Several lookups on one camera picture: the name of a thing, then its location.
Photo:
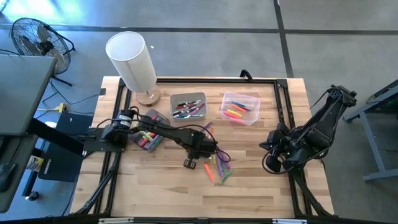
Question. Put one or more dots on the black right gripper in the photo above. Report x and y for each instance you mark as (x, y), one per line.
(289, 147)

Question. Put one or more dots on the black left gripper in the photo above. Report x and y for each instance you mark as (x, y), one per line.
(202, 146)

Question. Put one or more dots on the thin yellow highlighter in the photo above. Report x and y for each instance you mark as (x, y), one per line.
(234, 113)
(214, 160)

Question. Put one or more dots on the thin green highlighter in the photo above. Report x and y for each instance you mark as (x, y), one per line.
(226, 176)

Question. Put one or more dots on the orange Expo marker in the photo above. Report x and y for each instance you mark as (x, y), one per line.
(212, 130)

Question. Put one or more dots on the thin purple highlighter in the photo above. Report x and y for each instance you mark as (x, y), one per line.
(247, 109)
(208, 126)

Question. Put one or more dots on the green Expo marker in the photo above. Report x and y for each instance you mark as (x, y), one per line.
(184, 116)

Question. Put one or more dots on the black permanent marker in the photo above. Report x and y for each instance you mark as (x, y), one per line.
(188, 102)
(183, 111)

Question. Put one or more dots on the pink Expo marker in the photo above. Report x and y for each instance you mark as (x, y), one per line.
(198, 109)

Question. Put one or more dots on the thin orange highlighter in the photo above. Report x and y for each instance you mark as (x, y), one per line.
(238, 108)

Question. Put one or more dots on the red Expo marker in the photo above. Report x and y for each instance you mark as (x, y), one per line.
(185, 106)

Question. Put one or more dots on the red highlighter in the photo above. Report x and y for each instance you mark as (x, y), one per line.
(153, 118)

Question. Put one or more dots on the thin blue highlighter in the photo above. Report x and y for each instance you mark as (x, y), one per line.
(238, 103)

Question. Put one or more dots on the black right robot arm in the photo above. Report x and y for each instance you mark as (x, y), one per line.
(326, 124)

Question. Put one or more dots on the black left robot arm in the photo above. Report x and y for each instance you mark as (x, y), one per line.
(168, 130)

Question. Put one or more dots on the dark grey translucent bin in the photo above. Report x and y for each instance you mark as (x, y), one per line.
(164, 123)

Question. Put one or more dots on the clear plastic bin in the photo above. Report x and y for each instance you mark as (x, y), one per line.
(255, 102)

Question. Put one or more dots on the beige plastic bin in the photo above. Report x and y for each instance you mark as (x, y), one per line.
(186, 96)

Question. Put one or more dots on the white light bar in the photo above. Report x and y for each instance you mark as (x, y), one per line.
(289, 221)
(116, 220)

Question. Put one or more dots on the black tape patch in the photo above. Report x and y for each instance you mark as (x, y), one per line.
(103, 91)

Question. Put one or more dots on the white lamp with wooden base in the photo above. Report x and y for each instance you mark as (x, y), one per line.
(130, 59)

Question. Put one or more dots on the black Husky bag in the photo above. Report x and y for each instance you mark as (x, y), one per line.
(62, 165)

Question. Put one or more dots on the yellow power strip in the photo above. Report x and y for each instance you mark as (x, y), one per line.
(61, 108)

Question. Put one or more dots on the black desk support beam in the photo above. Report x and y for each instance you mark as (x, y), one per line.
(53, 135)

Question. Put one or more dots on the white yellow cardboard box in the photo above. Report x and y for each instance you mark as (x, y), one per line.
(35, 163)

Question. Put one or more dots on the black caster wheel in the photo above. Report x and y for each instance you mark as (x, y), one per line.
(32, 195)

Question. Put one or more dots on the dark grey desk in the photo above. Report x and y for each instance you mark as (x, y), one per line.
(12, 146)

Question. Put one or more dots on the grey desk top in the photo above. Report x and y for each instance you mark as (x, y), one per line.
(25, 93)

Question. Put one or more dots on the black floor fan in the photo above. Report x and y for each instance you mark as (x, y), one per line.
(40, 46)

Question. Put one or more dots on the black aluminium table frame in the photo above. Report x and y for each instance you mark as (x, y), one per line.
(264, 81)

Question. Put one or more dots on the blue-grey metal cart frame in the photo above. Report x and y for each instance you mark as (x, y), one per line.
(376, 155)

